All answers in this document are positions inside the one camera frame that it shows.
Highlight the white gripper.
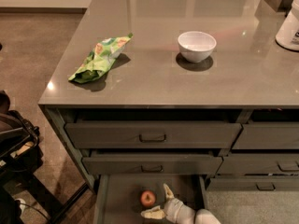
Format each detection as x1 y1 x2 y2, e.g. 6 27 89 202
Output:
141 184 195 224

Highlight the red apple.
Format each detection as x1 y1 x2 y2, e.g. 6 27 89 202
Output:
140 190 156 207

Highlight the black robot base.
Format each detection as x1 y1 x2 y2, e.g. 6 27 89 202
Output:
0 90 64 224

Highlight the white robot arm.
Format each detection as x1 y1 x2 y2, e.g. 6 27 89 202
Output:
141 184 221 224

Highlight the bottom left open drawer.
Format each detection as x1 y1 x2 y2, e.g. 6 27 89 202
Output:
93 174 207 224

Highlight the middle left grey drawer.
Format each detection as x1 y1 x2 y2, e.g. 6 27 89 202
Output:
82 151 222 175

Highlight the grey drawer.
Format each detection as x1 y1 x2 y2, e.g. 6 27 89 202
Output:
207 176 299 191
218 154 299 175
82 151 222 175
64 121 241 148
234 122 299 149

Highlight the bottom right grey drawer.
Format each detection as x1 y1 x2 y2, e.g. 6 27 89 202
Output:
207 176 299 191

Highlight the top left grey drawer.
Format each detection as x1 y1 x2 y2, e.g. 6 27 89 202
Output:
64 121 241 148

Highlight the middle right grey drawer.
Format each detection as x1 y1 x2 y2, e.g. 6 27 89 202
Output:
218 154 299 175

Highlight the grey counter cabinet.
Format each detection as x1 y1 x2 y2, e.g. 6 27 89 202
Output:
39 0 299 188

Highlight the top right grey drawer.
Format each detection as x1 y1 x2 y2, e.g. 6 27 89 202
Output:
234 122 299 149

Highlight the green chip bag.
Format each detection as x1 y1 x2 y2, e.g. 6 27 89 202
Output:
68 33 133 84

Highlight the white bowl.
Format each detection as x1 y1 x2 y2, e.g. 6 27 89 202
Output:
178 31 217 63

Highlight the white wipes canister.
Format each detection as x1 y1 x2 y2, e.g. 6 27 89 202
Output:
276 0 299 51

